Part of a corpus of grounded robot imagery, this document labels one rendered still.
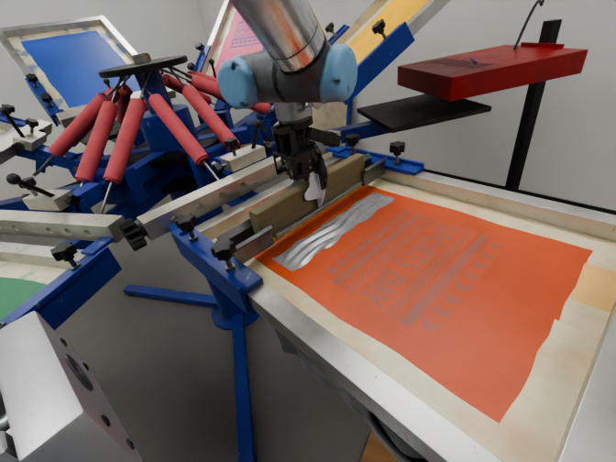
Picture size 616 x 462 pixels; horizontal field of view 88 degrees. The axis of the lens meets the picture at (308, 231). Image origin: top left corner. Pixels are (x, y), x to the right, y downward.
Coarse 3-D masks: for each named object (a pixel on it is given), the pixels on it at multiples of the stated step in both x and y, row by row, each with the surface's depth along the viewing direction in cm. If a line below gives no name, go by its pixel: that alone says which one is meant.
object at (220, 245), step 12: (396, 144) 86; (396, 156) 88; (180, 216) 69; (192, 216) 68; (180, 228) 69; (192, 228) 70; (192, 240) 71; (216, 240) 59; (228, 240) 59; (216, 252) 56; (228, 252) 57; (228, 264) 60
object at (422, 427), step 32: (448, 192) 79; (480, 192) 73; (512, 192) 71; (224, 224) 80; (576, 224) 62; (608, 224) 58; (256, 288) 57; (288, 320) 50; (608, 320) 45; (320, 352) 45; (352, 352) 44; (608, 352) 39; (352, 384) 41; (384, 384) 40; (608, 384) 36; (384, 416) 38; (416, 416) 36; (576, 416) 34; (608, 416) 34; (416, 448) 36; (448, 448) 33; (480, 448) 33; (576, 448) 32; (608, 448) 31
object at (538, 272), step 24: (360, 192) 88; (384, 192) 86; (384, 216) 77; (432, 216) 74; (456, 216) 73; (504, 240) 64; (528, 240) 63; (552, 240) 62; (504, 264) 58; (528, 264) 58; (552, 264) 57; (576, 264) 56; (504, 288) 54; (528, 288) 53; (552, 288) 52; (552, 312) 49
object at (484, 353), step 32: (320, 224) 78; (256, 256) 71; (320, 256) 68; (320, 288) 60; (480, 288) 55; (352, 320) 53; (384, 320) 52; (448, 320) 50; (480, 320) 49; (512, 320) 49; (544, 320) 48; (416, 352) 46; (448, 352) 46; (480, 352) 45; (512, 352) 44; (448, 384) 42; (480, 384) 41; (512, 384) 41
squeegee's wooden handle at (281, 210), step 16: (352, 160) 81; (336, 176) 79; (352, 176) 83; (288, 192) 71; (304, 192) 73; (336, 192) 81; (256, 208) 67; (272, 208) 68; (288, 208) 71; (304, 208) 75; (256, 224) 67; (272, 224) 69
